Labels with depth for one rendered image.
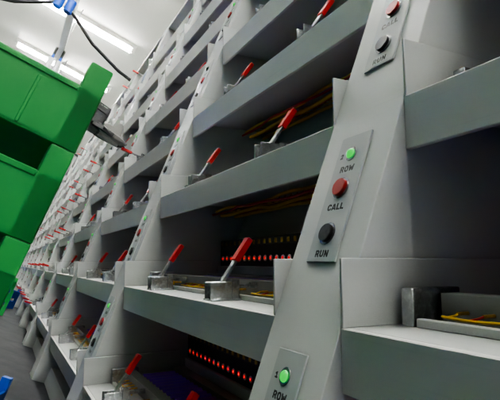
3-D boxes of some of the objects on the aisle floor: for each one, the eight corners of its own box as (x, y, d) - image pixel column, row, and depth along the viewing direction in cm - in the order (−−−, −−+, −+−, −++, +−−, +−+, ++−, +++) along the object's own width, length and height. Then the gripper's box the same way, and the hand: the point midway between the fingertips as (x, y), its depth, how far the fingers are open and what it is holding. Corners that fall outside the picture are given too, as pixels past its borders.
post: (51, 463, 87) (322, -195, 137) (46, 445, 95) (304, -169, 145) (151, 483, 94) (374, -148, 144) (139, 466, 102) (353, -125, 153)
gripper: (80, 84, 145) (140, 127, 151) (75, 95, 154) (132, 135, 161) (63, 106, 142) (125, 148, 149) (59, 116, 151) (118, 155, 158)
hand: (121, 146), depth 153 cm, fingers open, 3 cm apart
